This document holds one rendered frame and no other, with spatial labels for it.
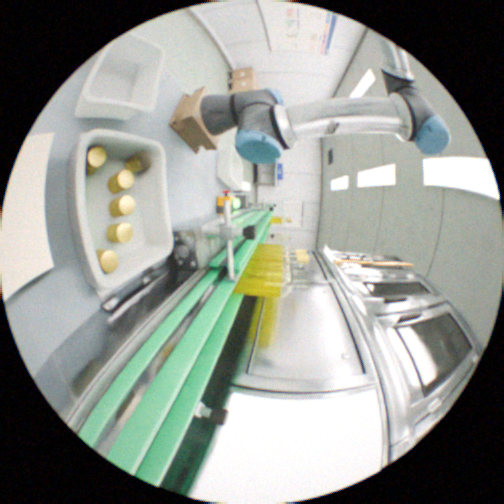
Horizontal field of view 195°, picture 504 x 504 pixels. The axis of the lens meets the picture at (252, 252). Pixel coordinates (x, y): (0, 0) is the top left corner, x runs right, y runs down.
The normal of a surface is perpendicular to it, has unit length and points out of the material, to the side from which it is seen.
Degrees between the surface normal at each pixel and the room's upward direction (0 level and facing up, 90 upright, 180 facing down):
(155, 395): 90
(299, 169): 90
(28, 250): 0
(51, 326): 0
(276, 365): 90
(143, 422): 90
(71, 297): 0
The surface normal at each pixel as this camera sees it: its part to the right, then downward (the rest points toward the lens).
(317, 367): -0.01, -0.93
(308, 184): -0.19, 0.36
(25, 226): 0.98, 0.06
